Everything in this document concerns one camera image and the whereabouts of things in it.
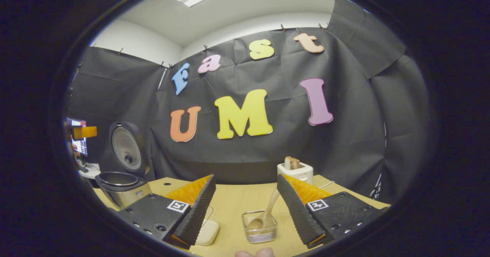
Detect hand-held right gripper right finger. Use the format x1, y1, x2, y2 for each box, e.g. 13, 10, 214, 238
276, 174, 389, 249

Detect computer monitor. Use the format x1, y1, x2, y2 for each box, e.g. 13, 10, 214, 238
67, 118, 88, 157

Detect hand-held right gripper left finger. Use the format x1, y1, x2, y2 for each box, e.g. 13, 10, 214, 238
117, 174, 217, 250

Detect clear chopstick holder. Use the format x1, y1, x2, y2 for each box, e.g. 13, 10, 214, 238
242, 210, 278, 244

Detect black backdrop cloth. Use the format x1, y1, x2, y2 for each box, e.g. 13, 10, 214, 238
67, 0, 437, 204

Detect white toaster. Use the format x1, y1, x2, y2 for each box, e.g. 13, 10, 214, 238
277, 162, 314, 185

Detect white side desk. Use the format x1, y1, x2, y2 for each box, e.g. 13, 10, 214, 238
78, 163, 101, 179

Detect black and white rice cooker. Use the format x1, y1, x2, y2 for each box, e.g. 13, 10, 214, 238
95, 121, 154, 208

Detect clear rice box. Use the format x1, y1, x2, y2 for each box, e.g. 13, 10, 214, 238
193, 205, 221, 246

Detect wooden spoon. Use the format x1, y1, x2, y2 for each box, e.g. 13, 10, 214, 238
247, 188, 281, 231

